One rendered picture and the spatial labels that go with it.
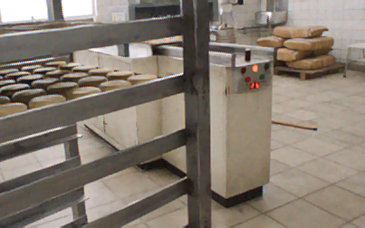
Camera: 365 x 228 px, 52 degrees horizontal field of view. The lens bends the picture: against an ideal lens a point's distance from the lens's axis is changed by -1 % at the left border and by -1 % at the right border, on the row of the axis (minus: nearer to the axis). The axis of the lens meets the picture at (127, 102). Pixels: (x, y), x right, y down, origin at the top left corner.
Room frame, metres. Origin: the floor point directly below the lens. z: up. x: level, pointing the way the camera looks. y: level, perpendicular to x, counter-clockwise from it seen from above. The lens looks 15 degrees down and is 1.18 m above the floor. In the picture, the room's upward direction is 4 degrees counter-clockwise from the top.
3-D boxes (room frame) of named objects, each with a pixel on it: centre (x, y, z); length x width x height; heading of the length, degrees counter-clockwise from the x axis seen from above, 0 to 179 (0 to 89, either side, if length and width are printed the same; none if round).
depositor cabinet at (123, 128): (3.12, -0.11, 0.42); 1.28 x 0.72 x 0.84; 25
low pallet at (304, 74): (5.61, -2.63, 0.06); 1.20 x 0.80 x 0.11; 28
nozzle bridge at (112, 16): (2.69, -0.31, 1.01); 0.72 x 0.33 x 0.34; 115
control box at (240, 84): (1.90, -0.67, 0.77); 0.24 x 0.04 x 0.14; 115
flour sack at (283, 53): (5.52, -2.44, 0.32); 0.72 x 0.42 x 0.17; 30
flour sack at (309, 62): (5.35, -2.78, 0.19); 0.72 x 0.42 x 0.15; 120
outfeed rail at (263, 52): (2.85, -0.39, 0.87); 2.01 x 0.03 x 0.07; 25
